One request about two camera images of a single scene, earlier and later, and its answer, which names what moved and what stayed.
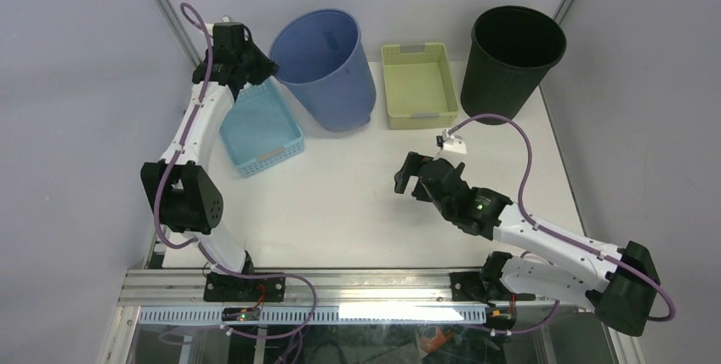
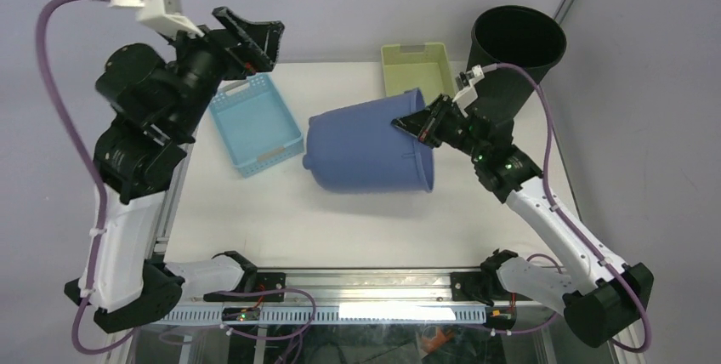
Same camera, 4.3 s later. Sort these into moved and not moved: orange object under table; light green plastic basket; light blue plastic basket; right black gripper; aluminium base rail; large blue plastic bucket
Moved: large blue plastic bucket; right black gripper
Not moved: light green plastic basket; aluminium base rail; orange object under table; light blue plastic basket
